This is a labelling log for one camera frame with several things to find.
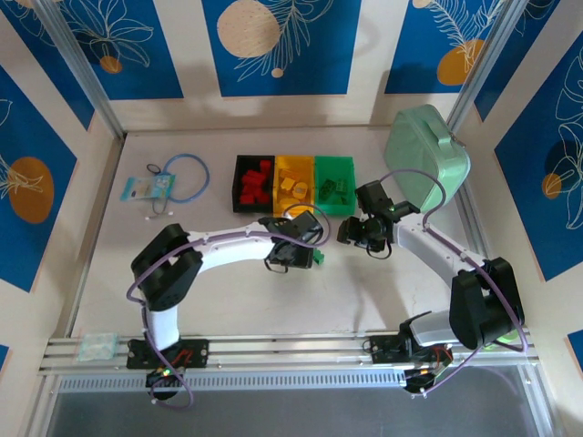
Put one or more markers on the small green lego brick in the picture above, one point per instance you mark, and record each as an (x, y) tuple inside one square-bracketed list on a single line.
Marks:
[(321, 259)]

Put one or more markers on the round yellow lego piece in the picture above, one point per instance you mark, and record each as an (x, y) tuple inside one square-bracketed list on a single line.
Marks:
[(301, 189)]

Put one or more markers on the red lego brick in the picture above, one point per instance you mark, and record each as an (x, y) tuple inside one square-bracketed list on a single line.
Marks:
[(263, 165), (262, 196), (249, 187), (246, 199), (250, 175)]

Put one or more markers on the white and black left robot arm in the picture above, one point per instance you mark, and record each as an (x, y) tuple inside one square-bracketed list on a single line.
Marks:
[(232, 252)]

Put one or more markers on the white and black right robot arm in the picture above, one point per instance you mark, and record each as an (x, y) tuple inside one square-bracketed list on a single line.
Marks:
[(432, 252)]

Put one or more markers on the green plastic bin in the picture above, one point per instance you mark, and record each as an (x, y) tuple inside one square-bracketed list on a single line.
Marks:
[(328, 164)]

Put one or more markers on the yellow plastic bin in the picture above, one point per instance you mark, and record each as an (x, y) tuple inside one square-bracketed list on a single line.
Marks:
[(296, 163)]

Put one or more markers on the black plastic bin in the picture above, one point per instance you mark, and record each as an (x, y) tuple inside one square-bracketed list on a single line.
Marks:
[(237, 182)]

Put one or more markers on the mint green zipper case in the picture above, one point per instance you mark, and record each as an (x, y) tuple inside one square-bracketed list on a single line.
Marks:
[(423, 136)]

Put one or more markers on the white cotton swab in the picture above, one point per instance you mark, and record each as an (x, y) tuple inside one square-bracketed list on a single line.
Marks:
[(170, 213)]

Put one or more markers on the blue and white packet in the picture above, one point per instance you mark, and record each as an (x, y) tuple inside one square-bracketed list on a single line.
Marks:
[(143, 187)]

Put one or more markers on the small clear tissue pack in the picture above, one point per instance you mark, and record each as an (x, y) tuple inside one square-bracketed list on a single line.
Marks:
[(97, 346)]

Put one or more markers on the aluminium front rail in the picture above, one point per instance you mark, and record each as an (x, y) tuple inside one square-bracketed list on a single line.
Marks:
[(273, 348)]

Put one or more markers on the aluminium frame post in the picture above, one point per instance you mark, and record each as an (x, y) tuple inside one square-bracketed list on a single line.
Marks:
[(82, 68), (483, 68)]

